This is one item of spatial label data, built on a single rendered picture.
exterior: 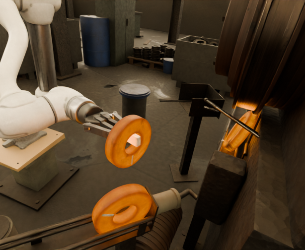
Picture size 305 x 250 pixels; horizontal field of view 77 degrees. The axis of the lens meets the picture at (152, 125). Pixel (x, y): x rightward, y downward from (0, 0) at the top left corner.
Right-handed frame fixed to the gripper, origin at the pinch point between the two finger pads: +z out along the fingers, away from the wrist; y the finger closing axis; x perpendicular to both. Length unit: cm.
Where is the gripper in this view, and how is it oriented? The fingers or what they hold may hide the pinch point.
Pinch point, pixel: (129, 136)
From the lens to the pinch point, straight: 54.4
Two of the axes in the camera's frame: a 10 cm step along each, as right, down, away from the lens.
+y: -6.4, 3.6, -6.8
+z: 7.6, 3.6, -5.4
